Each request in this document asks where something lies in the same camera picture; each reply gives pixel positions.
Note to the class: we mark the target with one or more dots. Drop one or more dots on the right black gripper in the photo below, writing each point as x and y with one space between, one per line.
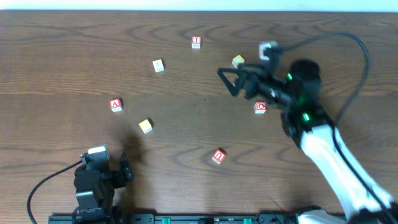
249 82

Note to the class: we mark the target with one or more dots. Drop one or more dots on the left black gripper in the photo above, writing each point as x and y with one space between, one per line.
119 175

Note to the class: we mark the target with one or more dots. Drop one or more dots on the red letter I block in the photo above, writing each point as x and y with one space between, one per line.
196 42

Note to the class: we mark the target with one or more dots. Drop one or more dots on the red letter A block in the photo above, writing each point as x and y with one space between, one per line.
115 105

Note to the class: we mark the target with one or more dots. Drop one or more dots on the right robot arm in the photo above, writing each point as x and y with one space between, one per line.
305 121

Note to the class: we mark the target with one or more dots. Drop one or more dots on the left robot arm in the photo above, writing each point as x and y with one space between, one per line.
95 185

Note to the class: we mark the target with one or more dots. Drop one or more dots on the yellow block far side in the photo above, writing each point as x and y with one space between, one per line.
237 60

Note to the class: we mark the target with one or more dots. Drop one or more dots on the yellow block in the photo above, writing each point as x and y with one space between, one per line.
146 126
237 60

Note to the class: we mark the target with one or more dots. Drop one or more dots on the red letter G block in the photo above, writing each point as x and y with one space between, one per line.
260 107

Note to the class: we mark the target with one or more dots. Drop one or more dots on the yellow block near centre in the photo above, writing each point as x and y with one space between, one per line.
146 126

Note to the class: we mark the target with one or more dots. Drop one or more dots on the red letter U block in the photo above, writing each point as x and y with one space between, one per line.
218 156

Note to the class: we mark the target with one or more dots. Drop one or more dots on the white patterned wooden block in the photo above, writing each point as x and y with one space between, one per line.
158 65

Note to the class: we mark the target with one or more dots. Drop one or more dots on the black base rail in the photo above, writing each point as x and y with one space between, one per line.
317 216

